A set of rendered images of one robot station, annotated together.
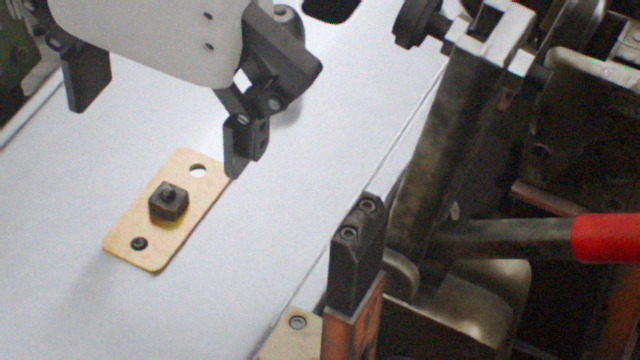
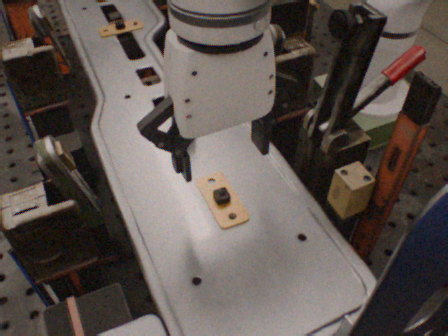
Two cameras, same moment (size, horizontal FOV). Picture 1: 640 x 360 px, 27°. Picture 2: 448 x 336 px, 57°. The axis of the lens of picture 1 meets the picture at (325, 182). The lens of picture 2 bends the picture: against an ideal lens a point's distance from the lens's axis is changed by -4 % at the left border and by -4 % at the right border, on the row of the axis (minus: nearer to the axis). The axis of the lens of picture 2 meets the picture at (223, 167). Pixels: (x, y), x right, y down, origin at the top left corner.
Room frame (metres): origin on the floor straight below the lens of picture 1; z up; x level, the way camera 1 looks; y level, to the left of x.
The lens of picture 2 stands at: (0.24, 0.34, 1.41)
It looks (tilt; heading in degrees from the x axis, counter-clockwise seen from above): 47 degrees down; 311
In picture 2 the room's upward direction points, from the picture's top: straight up
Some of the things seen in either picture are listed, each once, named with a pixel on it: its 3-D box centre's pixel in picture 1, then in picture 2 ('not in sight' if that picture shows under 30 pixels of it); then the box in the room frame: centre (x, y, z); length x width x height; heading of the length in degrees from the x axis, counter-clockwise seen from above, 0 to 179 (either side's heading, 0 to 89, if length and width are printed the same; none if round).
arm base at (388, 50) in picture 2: not in sight; (379, 60); (0.51, -0.53, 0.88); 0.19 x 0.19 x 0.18
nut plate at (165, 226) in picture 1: (168, 202); (221, 196); (0.46, 0.08, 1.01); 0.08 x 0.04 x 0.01; 155
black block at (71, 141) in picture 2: not in sight; (81, 210); (0.70, 0.16, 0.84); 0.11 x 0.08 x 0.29; 66
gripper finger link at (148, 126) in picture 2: not in sight; (176, 113); (0.48, 0.13, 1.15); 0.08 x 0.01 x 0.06; 66
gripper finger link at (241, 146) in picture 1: (265, 123); (270, 122); (0.43, 0.03, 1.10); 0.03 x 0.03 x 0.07; 66
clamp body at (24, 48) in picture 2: not in sight; (53, 122); (0.90, 0.08, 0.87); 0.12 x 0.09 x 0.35; 66
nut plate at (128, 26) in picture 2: not in sight; (120, 25); (0.88, -0.11, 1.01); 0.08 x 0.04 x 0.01; 65
